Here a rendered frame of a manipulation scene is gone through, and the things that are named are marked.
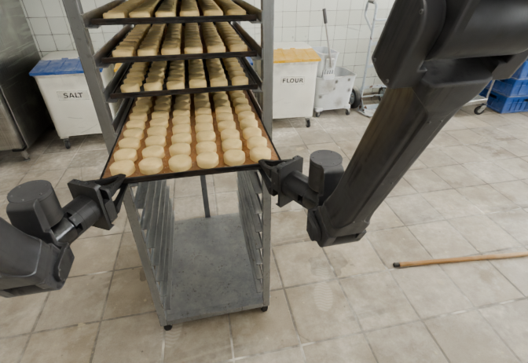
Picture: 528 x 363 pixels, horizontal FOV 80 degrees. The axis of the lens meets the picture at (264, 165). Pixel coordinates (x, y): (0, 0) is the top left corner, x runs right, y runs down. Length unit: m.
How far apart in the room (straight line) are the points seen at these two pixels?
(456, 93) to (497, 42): 0.05
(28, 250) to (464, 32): 0.51
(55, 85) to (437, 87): 3.07
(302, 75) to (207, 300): 2.24
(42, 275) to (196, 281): 1.16
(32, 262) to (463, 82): 0.52
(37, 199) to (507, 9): 0.57
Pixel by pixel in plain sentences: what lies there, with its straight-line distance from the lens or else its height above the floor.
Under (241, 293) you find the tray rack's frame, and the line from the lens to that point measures 1.57.
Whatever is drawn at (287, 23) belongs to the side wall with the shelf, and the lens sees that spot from 3.67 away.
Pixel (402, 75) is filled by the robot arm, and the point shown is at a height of 1.36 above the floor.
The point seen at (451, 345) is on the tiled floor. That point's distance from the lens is 1.82.
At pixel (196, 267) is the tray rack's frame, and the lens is 1.70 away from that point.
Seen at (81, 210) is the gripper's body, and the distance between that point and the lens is 0.64.
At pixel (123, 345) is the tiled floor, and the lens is 1.73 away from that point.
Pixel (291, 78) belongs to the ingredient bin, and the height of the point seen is 0.55.
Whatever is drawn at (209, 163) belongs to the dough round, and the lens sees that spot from 0.71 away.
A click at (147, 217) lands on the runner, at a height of 0.68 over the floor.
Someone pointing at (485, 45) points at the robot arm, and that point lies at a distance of 0.27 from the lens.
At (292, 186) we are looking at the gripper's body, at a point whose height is 1.06.
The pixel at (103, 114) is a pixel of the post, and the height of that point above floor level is 1.10.
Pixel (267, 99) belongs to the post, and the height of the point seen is 1.10.
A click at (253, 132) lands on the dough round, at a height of 1.06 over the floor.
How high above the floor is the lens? 1.42
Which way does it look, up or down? 32 degrees down
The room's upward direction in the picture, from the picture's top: straight up
